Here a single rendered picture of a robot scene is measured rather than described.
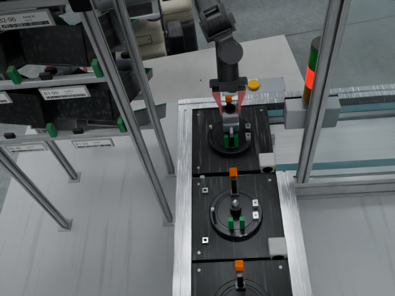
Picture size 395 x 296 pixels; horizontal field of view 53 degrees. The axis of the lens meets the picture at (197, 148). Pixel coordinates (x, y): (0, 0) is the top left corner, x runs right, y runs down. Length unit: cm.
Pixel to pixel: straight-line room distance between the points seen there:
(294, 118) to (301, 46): 204
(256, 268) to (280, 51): 90
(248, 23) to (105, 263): 234
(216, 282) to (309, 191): 38
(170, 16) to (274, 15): 134
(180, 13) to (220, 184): 112
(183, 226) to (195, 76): 67
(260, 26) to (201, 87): 168
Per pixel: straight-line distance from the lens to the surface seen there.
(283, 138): 128
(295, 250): 107
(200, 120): 126
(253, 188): 112
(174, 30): 195
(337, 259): 118
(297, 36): 305
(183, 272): 105
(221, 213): 106
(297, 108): 93
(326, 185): 118
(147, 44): 181
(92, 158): 140
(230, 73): 106
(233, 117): 109
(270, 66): 157
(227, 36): 99
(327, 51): 77
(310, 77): 86
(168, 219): 119
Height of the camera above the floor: 195
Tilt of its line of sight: 55 degrees down
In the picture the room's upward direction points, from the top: 11 degrees counter-clockwise
